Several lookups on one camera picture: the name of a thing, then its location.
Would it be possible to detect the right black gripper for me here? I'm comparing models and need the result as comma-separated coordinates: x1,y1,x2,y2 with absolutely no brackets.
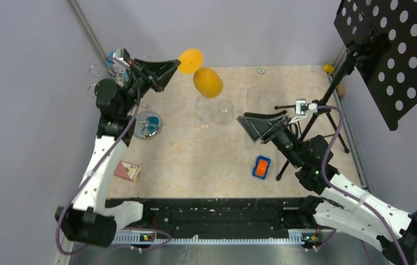
237,109,304,168

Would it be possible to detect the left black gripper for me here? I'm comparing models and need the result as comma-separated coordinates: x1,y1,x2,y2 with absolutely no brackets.
120,57,180,114

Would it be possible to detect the clear flute wine glass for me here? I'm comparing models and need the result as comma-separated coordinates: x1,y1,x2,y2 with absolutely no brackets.
246,87,261,112

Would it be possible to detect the clear ribbed short glass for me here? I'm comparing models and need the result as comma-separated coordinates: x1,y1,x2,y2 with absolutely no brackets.
217,99,234,124

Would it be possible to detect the yellow wine glass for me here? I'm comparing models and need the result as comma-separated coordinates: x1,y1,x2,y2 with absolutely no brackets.
178,48,224,99

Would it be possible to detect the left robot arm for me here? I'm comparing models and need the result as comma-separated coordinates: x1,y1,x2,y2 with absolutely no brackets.
55,56,181,255

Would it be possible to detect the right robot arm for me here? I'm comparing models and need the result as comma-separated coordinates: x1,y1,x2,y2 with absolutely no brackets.
237,111,417,264

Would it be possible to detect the chrome wine glass rack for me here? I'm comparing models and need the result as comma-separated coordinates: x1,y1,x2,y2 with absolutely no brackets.
91,67,163,142

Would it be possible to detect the blue wine glass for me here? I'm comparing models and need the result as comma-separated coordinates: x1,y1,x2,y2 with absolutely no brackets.
105,50,122,71

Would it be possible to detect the blue orange toy car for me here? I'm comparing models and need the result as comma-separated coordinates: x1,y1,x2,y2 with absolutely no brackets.
252,156,271,180

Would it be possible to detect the metal washer on table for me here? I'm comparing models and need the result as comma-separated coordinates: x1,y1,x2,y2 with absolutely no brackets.
257,68,265,75

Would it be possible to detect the yellow corner clip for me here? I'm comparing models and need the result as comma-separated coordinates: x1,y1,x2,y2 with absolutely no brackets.
323,64,335,74

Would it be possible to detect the pink card box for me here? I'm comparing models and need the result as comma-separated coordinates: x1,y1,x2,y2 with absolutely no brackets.
114,161,141,182

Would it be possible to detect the black perforated music stand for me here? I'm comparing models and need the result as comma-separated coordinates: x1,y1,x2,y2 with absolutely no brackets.
274,0,417,182

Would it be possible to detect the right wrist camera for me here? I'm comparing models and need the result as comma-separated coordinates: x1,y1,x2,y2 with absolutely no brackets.
288,98,318,124

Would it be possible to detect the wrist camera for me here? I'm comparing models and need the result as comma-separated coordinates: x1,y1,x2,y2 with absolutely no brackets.
288,98,318,124
112,48,130,71

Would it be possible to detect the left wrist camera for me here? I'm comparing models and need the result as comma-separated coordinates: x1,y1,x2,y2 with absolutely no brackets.
112,48,130,71

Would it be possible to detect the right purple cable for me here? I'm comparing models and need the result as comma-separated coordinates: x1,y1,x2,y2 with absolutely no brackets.
314,105,410,265

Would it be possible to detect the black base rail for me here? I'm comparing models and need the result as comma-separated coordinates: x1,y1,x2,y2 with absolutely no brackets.
106,197,341,242

